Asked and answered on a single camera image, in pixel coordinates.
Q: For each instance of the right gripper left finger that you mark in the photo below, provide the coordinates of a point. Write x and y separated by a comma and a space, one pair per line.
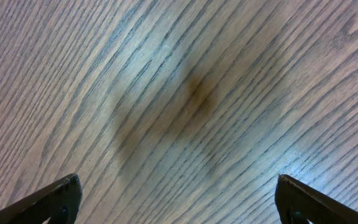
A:
58, 202

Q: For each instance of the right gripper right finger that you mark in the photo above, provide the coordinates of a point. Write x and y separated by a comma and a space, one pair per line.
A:
296, 202

